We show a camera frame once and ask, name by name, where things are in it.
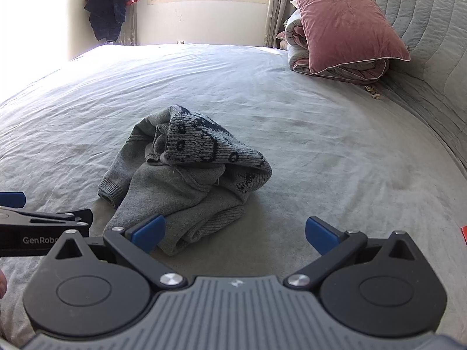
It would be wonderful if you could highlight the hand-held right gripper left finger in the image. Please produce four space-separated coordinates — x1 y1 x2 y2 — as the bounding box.
47 214 187 290

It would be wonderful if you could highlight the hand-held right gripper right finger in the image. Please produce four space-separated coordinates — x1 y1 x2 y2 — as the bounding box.
283 217 426 291

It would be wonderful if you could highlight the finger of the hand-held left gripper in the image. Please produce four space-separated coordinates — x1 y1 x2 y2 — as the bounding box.
0 208 94 229
0 191 27 209

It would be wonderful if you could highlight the grey knit patterned sweater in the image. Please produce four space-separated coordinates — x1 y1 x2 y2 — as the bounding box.
98 105 273 256

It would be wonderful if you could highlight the grey bed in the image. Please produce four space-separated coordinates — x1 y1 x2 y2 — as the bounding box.
0 43 467 350

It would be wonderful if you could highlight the folded grey quilt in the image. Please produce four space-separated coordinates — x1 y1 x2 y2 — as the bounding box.
276 9 389 81

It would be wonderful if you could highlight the dark blue hanging jacket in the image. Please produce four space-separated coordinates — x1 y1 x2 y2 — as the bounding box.
84 0 142 42

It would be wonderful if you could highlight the large pink pillow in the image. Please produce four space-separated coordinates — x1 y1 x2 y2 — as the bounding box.
288 0 412 75

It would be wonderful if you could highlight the grey patterned curtain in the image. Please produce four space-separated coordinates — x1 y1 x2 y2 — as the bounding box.
262 0 292 48

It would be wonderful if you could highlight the grey quilted headboard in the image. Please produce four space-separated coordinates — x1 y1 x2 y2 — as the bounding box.
370 0 467 179

